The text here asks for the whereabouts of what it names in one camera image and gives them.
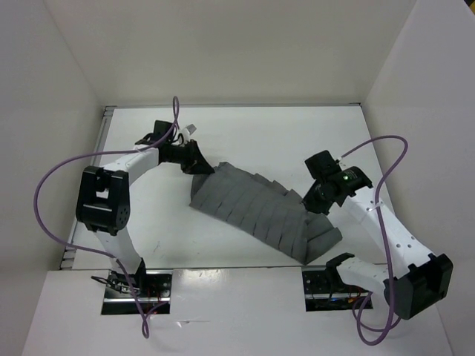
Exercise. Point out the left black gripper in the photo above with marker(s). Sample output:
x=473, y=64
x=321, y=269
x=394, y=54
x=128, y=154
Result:
x=196, y=163

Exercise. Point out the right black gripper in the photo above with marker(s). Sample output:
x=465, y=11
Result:
x=312, y=205

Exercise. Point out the grey pleated skirt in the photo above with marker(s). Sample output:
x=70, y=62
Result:
x=265, y=210

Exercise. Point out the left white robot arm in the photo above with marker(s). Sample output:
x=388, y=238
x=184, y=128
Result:
x=104, y=204

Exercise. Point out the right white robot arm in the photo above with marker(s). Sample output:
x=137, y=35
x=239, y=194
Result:
x=417, y=278

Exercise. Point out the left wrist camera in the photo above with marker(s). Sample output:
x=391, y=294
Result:
x=184, y=134

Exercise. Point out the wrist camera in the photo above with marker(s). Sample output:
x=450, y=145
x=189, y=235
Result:
x=184, y=134
x=322, y=165

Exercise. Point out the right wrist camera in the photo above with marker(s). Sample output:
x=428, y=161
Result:
x=322, y=165

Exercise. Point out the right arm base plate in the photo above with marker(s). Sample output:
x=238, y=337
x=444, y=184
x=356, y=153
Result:
x=321, y=296

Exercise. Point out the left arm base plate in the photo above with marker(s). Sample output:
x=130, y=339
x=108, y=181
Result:
x=155, y=298

